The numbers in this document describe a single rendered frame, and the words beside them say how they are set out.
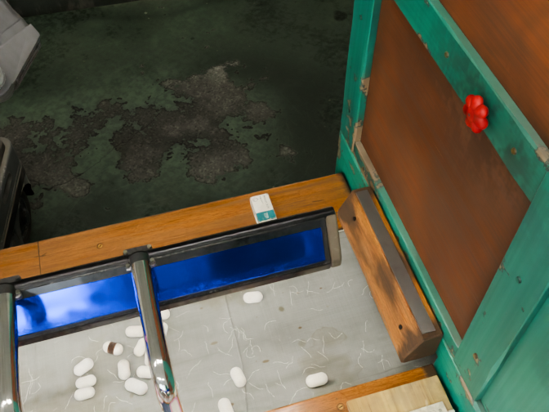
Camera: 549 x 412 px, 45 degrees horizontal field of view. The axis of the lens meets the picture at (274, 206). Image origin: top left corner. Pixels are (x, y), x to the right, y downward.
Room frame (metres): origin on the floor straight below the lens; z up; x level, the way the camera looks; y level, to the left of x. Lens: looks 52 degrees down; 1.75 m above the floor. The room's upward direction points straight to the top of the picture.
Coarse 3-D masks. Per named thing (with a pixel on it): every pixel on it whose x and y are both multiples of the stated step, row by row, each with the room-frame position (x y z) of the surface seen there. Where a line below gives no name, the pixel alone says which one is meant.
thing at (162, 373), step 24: (144, 264) 0.40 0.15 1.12; (0, 288) 0.37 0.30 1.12; (144, 288) 0.37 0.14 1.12; (0, 312) 0.34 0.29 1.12; (144, 312) 0.34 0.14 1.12; (0, 336) 0.31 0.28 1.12; (144, 336) 0.31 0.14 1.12; (0, 360) 0.28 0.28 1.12; (168, 360) 0.29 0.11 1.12; (0, 384) 0.26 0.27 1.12; (168, 384) 0.27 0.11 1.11; (0, 408) 0.24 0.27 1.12; (168, 408) 0.25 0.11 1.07
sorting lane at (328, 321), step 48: (288, 288) 0.59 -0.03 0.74; (336, 288) 0.59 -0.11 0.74; (96, 336) 0.50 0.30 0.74; (192, 336) 0.50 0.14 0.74; (240, 336) 0.50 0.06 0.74; (288, 336) 0.50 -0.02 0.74; (336, 336) 0.50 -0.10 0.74; (384, 336) 0.50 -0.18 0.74; (48, 384) 0.42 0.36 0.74; (96, 384) 0.42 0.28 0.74; (192, 384) 0.42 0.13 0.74; (288, 384) 0.42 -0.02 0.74; (336, 384) 0.42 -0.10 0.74
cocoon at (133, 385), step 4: (128, 380) 0.42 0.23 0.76; (132, 380) 0.42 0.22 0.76; (136, 380) 0.42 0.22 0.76; (128, 384) 0.41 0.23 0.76; (132, 384) 0.41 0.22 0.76; (136, 384) 0.41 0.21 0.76; (140, 384) 0.41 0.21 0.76; (144, 384) 0.41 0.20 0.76; (128, 388) 0.40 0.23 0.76; (132, 388) 0.40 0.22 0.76; (136, 388) 0.40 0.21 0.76; (140, 388) 0.40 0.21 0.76; (144, 388) 0.40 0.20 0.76; (136, 392) 0.40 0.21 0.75; (140, 392) 0.40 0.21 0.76; (144, 392) 0.40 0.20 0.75
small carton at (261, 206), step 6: (252, 198) 0.76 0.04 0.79; (258, 198) 0.76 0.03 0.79; (264, 198) 0.76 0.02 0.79; (252, 204) 0.75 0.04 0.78; (258, 204) 0.75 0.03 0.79; (264, 204) 0.75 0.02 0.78; (270, 204) 0.75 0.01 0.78; (252, 210) 0.74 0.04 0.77; (258, 210) 0.73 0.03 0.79; (264, 210) 0.73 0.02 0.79; (270, 210) 0.73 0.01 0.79; (258, 216) 0.72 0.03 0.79; (264, 216) 0.72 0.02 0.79; (270, 216) 0.72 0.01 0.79; (258, 222) 0.71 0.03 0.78
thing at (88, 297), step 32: (256, 224) 0.46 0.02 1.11; (288, 224) 0.46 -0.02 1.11; (320, 224) 0.47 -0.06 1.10; (128, 256) 0.42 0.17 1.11; (160, 256) 0.42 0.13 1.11; (192, 256) 0.42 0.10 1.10; (224, 256) 0.43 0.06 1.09; (256, 256) 0.44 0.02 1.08; (288, 256) 0.44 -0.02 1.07; (320, 256) 0.45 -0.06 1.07; (32, 288) 0.38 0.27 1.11; (64, 288) 0.38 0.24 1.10; (96, 288) 0.39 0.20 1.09; (128, 288) 0.39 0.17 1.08; (160, 288) 0.40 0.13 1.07; (192, 288) 0.40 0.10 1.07; (224, 288) 0.41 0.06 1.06; (32, 320) 0.35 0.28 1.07; (64, 320) 0.36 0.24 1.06; (96, 320) 0.36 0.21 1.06
